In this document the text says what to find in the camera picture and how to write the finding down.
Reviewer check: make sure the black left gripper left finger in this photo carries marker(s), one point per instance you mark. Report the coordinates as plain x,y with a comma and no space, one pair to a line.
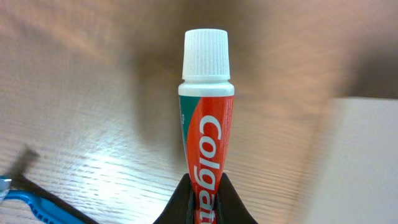
180,207

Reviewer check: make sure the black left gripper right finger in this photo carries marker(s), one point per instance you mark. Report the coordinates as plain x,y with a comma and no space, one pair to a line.
228,205

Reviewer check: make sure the Colgate toothpaste tube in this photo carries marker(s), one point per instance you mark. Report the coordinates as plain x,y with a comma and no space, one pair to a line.
206,99

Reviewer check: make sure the blue razor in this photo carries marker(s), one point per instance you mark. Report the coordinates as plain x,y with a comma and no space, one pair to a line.
43,209

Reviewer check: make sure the white box pink interior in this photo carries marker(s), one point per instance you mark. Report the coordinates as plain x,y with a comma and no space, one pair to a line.
356,178

